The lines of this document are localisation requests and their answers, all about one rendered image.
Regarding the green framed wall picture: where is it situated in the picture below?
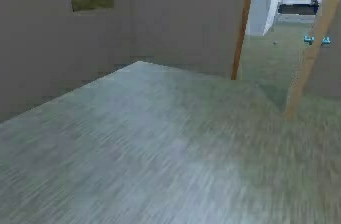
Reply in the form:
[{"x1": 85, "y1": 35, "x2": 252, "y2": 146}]
[{"x1": 70, "y1": 0, "x2": 115, "y2": 13}]

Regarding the cyan door handle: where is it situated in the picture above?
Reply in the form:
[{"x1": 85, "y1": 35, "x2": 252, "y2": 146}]
[{"x1": 303, "y1": 35, "x2": 332, "y2": 47}]

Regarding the black and white furniture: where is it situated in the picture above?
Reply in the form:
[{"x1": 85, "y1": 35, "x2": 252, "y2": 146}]
[{"x1": 277, "y1": 0, "x2": 320, "y2": 16}]

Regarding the orange wooden door frame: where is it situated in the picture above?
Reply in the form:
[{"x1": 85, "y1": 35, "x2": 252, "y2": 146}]
[{"x1": 230, "y1": 0, "x2": 252, "y2": 81}]

